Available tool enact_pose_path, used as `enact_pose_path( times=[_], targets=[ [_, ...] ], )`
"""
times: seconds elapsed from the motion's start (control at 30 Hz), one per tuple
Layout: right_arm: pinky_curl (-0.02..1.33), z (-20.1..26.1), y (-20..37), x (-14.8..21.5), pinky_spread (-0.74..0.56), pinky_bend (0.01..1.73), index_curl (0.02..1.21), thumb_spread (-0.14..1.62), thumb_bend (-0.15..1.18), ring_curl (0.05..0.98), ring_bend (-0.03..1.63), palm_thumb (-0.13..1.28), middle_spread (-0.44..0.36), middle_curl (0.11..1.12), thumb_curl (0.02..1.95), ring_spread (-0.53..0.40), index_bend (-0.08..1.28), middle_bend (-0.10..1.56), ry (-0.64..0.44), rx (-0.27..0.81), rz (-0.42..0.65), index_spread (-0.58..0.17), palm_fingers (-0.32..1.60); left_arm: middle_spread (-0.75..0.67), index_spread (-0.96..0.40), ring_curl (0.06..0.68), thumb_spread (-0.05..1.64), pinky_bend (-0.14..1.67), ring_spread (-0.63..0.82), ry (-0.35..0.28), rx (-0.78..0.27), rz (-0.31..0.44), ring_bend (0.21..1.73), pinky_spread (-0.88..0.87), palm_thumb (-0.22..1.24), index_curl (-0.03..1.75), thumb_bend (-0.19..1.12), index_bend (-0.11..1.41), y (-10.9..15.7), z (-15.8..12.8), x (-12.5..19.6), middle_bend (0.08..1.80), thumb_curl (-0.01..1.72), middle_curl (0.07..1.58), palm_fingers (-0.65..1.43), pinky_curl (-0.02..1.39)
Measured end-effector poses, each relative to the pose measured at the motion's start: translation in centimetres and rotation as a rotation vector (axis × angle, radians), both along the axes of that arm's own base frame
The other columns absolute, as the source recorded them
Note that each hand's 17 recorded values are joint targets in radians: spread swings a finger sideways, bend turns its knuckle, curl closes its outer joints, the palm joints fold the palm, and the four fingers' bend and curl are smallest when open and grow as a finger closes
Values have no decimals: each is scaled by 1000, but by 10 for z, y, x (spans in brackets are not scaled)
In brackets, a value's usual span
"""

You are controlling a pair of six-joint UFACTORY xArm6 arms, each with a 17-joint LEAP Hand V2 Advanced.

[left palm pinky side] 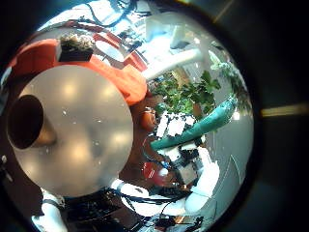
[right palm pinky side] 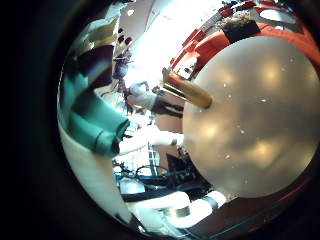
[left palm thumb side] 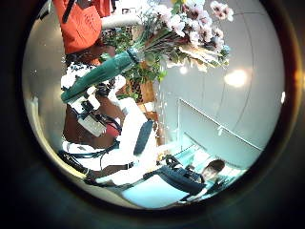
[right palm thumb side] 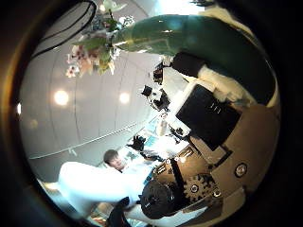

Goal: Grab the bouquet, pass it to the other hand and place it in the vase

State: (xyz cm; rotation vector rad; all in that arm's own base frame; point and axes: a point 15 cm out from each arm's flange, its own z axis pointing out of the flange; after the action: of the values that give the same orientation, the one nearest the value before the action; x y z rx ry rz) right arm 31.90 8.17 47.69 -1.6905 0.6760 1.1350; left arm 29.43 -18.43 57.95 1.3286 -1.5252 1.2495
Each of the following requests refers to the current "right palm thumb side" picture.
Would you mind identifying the bouquet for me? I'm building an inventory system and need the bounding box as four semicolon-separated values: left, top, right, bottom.
65;0;277;107

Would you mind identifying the round ceiling light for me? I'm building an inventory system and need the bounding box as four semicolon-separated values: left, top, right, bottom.
53;89;70;107
118;92;131;105

